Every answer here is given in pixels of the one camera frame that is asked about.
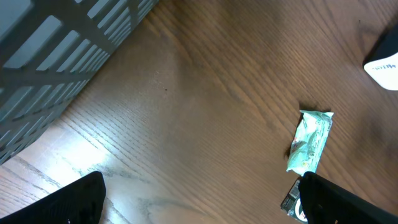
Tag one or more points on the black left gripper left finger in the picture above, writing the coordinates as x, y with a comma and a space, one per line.
79, 202

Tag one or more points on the light teal wipes pack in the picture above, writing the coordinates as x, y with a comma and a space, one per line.
309, 141

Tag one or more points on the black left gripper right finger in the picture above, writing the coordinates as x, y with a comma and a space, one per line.
324, 202

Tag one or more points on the white barcode scanner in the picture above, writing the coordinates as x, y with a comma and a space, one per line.
381, 63

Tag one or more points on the dark green Zam-Buk box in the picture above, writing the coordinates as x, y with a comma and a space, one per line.
292, 204

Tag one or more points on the dark grey plastic basket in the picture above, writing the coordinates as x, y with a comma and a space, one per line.
50, 49

